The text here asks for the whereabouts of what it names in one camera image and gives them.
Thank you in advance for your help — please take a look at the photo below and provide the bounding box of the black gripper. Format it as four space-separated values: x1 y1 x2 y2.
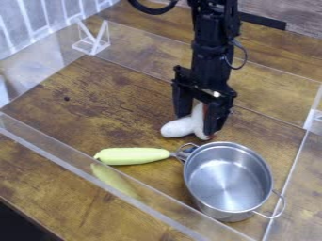
172 41 237 136

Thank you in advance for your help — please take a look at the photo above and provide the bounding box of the white and brown plush mushroom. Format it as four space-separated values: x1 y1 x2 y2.
160 103 214 140

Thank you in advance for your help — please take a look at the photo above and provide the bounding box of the silver metal pot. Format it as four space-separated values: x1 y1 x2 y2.
174 141 286 222

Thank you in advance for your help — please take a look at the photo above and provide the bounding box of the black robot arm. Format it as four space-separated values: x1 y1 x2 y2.
172 0 242 139

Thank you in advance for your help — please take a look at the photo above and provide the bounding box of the black strip on table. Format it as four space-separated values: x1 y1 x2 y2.
239 12 287 30

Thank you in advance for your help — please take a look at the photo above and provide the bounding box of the clear acrylic front barrier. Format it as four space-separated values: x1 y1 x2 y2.
0 112 254 241

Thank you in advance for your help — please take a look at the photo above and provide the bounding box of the yellow-green handled utensil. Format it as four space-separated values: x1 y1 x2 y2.
94 148 194 166

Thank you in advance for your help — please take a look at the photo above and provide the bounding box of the clear acrylic triangular bracket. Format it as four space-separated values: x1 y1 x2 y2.
72 21 111 56

